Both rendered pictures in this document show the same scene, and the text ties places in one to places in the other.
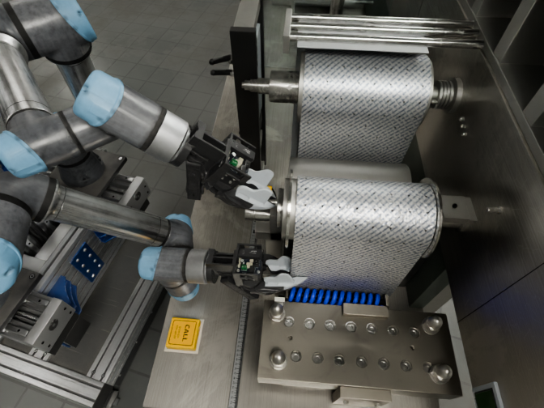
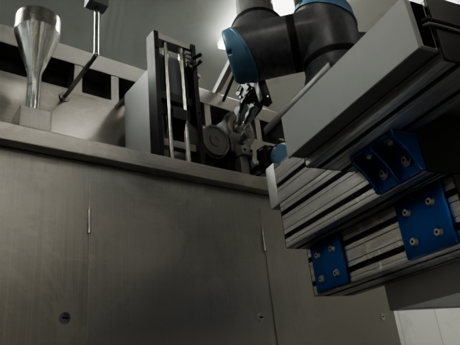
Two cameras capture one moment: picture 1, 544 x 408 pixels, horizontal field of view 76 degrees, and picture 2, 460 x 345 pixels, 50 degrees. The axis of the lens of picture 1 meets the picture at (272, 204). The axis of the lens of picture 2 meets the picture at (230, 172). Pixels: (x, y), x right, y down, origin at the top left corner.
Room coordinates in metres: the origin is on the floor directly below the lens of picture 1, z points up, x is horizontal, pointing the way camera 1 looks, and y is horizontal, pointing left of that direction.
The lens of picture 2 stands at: (1.54, 1.11, 0.37)
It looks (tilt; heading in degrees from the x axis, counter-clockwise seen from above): 24 degrees up; 226
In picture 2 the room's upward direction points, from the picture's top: 6 degrees counter-clockwise
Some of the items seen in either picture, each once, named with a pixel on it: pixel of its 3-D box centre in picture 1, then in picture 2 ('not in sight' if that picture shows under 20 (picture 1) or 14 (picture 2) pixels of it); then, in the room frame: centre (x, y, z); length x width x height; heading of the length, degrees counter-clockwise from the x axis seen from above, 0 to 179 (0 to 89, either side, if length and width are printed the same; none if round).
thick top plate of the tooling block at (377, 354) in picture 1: (353, 347); not in sight; (0.18, -0.18, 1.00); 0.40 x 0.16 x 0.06; 85
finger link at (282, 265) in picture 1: (286, 263); (252, 168); (0.33, -0.03, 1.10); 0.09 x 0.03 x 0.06; 86
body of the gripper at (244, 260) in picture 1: (236, 266); (274, 157); (0.32, 0.08, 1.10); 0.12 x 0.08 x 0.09; 84
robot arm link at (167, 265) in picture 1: (167, 264); not in sight; (0.34, 0.23, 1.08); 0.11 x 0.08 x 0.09; 84
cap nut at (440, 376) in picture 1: (443, 372); not in sight; (0.12, -0.33, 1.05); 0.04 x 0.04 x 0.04
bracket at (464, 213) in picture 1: (456, 208); not in sight; (0.35, -0.33, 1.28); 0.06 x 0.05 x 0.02; 85
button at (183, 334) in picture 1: (184, 333); not in sight; (0.23, 0.22, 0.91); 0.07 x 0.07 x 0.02; 85
